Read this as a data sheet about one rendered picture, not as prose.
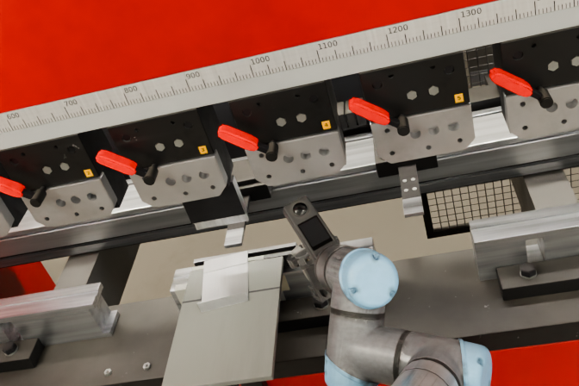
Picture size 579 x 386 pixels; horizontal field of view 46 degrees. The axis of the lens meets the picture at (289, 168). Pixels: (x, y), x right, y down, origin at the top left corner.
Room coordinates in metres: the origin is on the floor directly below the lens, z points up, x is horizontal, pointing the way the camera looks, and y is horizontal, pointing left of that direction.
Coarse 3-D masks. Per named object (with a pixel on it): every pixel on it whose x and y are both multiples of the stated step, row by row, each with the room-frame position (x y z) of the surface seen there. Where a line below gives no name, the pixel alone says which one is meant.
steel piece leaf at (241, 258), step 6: (240, 252) 0.99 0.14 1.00; (246, 252) 0.99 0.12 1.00; (216, 258) 1.00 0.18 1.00; (222, 258) 0.99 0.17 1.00; (228, 258) 0.99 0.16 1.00; (234, 258) 0.98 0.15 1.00; (240, 258) 0.98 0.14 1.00; (246, 258) 0.97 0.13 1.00; (204, 264) 1.00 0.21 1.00; (210, 264) 0.99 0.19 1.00; (216, 264) 0.99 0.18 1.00; (222, 264) 0.98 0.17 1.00; (228, 264) 0.97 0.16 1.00; (234, 264) 0.97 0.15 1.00; (240, 264) 0.96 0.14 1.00; (204, 270) 0.98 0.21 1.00; (210, 270) 0.97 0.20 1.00; (216, 270) 0.97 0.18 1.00
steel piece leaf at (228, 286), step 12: (204, 276) 0.96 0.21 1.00; (216, 276) 0.95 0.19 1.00; (228, 276) 0.94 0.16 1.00; (240, 276) 0.93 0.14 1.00; (204, 288) 0.93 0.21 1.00; (216, 288) 0.92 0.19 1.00; (228, 288) 0.91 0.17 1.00; (240, 288) 0.90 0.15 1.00; (204, 300) 0.90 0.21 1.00; (216, 300) 0.87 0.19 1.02; (228, 300) 0.87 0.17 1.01; (240, 300) 0.87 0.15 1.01
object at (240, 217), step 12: (228, 192) 0.97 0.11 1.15; (240, 192) 0.99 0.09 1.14; (192, 204) 0.99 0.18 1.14; (204, 204) 0.98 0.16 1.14; (216, 204) 0.98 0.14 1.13; (228, 204) 0.97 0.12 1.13; (240, 204) 0.97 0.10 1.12; (192, 216) 0.99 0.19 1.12; (204, 216) 0.98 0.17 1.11; (216, 216) 0.98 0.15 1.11; (228, 216) 0.97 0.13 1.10; (240, 216) 0.98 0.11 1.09
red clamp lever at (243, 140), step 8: (224, 128) 0.90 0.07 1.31; (232, 128) 0.90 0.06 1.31; (224, 136) 0.89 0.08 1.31; (232, 136) 0.89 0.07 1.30; (240, 136) 0.89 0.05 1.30; (248, 136) 0.89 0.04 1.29; (240, 144) 0.88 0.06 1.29; (248, 144) 0.88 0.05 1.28; (256, 144) 0.88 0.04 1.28; (264, 144) 0.89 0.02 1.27; (272, 144) 0.89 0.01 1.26; (264, 152) 0.88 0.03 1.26; (272, 152) 0.87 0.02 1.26; (272, 160) 0.87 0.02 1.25
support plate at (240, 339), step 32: (192, 288) 0.94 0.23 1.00; (256, 288) 0.89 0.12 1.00; (192, 320) 0.86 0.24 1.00; (224, 320) 0.84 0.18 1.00; (256, 320) 0.82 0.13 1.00; (192, 352) 0.79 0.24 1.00; (224, 352) 0.77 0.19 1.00; (256, 352) 0.75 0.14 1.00; (192, 384) 0.73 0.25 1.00; (224, 384) 0.71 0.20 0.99
